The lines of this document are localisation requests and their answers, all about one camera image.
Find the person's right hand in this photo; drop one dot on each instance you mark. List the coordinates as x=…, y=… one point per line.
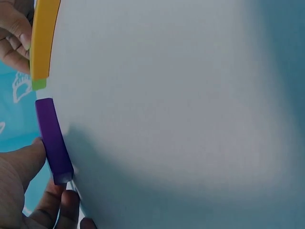
x=12, y=21

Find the person's left hand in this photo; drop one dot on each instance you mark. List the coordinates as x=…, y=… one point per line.
x=10, y=176

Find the person's left thumb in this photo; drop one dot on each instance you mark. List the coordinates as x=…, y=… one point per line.
x=32, y=158

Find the person's right thumb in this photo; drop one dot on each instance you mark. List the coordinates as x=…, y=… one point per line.
x=17, y=25

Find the person's right fingers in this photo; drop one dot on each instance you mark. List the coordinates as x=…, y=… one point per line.
x=12, y=55

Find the purple curved block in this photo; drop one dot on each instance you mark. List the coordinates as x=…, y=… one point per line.
x=53, y=140

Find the yellow curved block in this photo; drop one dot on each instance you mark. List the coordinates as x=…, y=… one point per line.
x=44, y=43

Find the green curved block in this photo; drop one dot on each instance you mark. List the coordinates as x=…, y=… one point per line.
x=39, y=84

